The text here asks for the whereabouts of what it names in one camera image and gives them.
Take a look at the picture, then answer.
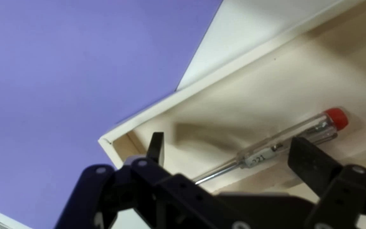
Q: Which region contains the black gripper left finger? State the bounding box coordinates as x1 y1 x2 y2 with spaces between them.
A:
55 130 219 229

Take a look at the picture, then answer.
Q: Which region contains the light wooden divided tray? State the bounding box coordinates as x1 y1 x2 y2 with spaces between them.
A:
98 0 366 200

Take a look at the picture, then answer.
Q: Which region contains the purple paper sheet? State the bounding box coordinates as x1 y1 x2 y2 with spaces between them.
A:
0 0 225 229

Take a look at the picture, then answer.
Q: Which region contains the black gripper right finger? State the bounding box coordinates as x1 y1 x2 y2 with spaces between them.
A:
287 136 366 229

